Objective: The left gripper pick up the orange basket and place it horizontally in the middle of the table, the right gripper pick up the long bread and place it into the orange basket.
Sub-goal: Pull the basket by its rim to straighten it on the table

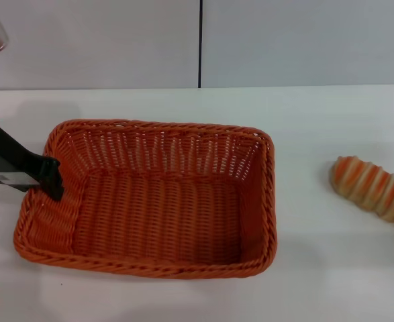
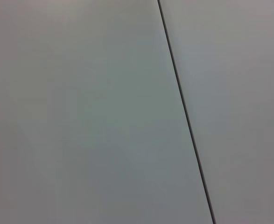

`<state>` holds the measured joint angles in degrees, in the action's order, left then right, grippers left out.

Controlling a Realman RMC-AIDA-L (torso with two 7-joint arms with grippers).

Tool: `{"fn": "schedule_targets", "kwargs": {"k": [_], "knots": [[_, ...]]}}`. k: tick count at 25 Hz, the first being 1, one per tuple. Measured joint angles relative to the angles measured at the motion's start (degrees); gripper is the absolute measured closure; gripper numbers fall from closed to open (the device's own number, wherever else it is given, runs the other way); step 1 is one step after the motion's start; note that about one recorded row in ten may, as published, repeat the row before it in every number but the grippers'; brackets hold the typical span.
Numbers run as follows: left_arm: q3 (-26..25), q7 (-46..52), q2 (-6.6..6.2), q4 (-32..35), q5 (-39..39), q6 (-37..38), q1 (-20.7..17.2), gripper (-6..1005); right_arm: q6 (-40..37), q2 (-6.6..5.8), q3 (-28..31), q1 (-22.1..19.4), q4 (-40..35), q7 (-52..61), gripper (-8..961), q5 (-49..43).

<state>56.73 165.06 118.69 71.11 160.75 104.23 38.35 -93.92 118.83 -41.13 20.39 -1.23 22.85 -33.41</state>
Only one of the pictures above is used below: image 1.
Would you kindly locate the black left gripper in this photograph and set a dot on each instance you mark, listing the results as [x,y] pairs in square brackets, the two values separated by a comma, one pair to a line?
[8,156]

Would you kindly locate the orange woven rectangular basket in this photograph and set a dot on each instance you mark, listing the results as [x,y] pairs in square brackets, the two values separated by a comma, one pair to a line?
[156,208]

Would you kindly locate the orange striped bread roll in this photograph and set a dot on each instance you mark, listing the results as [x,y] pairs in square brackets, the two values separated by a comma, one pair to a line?
[374,189]

